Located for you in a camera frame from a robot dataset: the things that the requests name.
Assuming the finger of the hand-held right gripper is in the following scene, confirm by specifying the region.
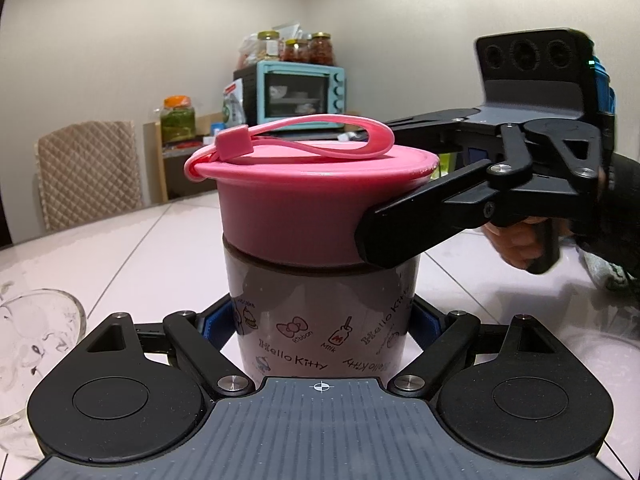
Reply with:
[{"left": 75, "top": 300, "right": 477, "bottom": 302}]
[
  {"left": 385, "top": 107, "right": 501, "bottom": 146},
  {"left": 354, "top": 124, "right": 534, "bottom": 267}
]

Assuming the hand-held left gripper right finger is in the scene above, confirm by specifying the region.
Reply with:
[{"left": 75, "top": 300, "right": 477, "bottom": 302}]
[{"left": 387, "top": 296, "right": 563, "bottom": 396}]

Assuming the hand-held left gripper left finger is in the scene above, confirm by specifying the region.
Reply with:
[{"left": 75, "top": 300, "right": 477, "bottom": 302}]
[{"left": 75, "top": 297, "right": 253, "bottom": 396}]

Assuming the pink printed thermos bottle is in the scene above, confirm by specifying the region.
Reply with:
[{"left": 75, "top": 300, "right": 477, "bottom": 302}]
[{"left": 222, "top": 235, "right": 423, "bottom": 386}]

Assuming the pink bottle cap with strap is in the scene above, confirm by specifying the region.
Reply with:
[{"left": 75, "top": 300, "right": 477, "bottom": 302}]
[{"left": 184, "top": 114, "right": 441, "bottom": 267}]

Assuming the clear drinking glass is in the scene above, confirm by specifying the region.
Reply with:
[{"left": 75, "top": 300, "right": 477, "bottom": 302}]
[{"left": 0, "top": 287, "right": 87, "bottom": 426}]

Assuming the person's right hand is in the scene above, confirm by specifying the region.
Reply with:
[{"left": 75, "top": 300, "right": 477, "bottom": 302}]
[{"left": 482, "top": 215, "right": 576, "bottom": 272}]

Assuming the tall jar with red contents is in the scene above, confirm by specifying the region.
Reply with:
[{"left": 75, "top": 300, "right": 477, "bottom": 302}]
[{"left": 310, "top": 33, "right": 334, "bottom": 66}]

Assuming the teal toaster oven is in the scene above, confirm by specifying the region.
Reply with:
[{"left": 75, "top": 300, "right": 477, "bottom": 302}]
[{"left": 234, "top": 60, "right": 347, "bottom": 133}]

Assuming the wooden shelf unit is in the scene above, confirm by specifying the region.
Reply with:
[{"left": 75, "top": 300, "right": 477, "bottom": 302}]
[{"left": 142, "top": 112, "right": 361, "bottom": 203}]

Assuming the small jar with red contents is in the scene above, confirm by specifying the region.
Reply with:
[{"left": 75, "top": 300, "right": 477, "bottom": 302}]
[{"left": 284, "top": 39, "right": 310, "bottom": 63}]

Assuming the glass jar with pale contents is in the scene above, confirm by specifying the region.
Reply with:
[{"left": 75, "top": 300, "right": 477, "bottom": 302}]
[{"left": 257, "top": 31, "right": 281, "bottom": 61}]

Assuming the quilted chair back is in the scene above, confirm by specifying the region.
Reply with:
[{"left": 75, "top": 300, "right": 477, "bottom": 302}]
[{"left": 34, "top": 120, "right": 143, "bottom": 233}]

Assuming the white and green packet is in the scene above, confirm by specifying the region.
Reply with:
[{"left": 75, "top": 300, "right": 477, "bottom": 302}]
[{"left": 221, "top": 80, "right": 248, "bottom": 128}]

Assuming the green jar with orange lid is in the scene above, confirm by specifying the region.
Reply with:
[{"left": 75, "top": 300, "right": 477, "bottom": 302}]
[{"left": 160, "top": 96, "right": 197, "bottom": 143}]

